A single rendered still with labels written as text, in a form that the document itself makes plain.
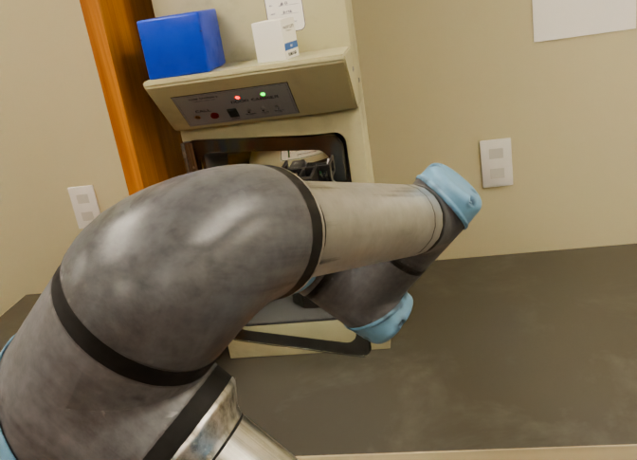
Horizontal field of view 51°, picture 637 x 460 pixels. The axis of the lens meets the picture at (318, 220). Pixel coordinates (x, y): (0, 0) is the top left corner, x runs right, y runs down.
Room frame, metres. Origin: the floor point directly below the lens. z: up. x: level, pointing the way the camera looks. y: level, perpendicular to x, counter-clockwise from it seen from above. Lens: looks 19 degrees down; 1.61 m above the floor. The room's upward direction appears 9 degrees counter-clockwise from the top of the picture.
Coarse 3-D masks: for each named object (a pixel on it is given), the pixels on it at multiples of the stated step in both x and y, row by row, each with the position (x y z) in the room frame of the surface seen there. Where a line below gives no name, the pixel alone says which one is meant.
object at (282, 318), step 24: (192, 144) 1.16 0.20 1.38; (216, 144) 1.13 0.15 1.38; (240, 144) 1.11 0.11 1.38; (264, 144) 1.09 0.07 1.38; (288, 144) 1.06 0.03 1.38; (312, 144) 1.04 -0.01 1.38; (336, 144) 1.02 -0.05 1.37; (336, 168) 1.02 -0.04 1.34; (264, 312) 1.12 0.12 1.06; (288, 312) 1.09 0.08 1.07; (312, 312) 1.07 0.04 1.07; (240, 336) 1.15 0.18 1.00; (264, 336) 1.12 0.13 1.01; (288, 336) 1.10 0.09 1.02; (312, 336) 1.07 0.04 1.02; (336, 336) 1.05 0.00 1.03
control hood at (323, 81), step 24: (336, 48) 1.11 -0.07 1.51; (216, 72) 1.05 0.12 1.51; (240, 72) 1.04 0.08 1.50; (264, 72) 1.04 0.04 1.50; (288, 72) 1.03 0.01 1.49; (312, 72) 1.03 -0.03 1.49; (336, 72) 1.03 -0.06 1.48; (168, 96) 1.08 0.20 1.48; (312, 96) 1.08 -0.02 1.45; (336, 96) 1.07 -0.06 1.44; (168, 120) 1.14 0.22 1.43; (240, 120) 1.13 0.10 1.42
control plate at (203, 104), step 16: (192, 96) 1.08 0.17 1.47; (208, 96) 1.08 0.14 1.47; (224, 96) 1.08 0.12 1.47; (240, 96) 1.08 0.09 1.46; (256, 96) 1.08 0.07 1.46; (272, 96) 1.08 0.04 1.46; (288, 96) 1.08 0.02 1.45; (192, 112) 1.11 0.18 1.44; (208, 112) 1.11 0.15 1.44; (224, 112) 1.11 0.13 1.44; (240, 112) 1.11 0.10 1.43; (256, 112) 1.11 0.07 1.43; (272, 112) 1.11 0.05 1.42; (288, 112) 1.11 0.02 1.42
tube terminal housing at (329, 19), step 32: (160, 0) 1.18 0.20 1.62; (192, 0) 1.17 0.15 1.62; (224, 0) 1.16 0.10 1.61; (256, 0) 1.15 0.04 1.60; (320, 0) 1.13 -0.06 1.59; (224, 32) 1.16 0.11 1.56; (320, 32) 1.13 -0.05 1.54; (352, 32) 1.17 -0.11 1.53; (224, 128) 1.17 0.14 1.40; (256, 128) 1.16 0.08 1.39; (288, 128) 1.15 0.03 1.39; (320, 128) 1.14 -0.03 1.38; (352, 128) 1.13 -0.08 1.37; (352, 160) 1.13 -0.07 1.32; (256, 352) 1.17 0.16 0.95; (288, 352) 1.16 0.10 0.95; (320, 352) 1.15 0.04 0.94
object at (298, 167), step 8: (296, 160) 0.94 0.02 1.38; (304, 160) 0.94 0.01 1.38; (288, 168) 0.90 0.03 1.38; (296, 168) 0.89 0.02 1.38; (304, 168) 0.88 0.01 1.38; (312, 168) 0.88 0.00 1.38; (320, 168) 0.88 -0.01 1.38; (328, 168) 0.88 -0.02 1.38; (304, 176) 0.84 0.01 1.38; (312, 176) 0.84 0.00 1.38; (320, 176) 0.88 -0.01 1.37; (328, 176) 0.88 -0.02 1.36
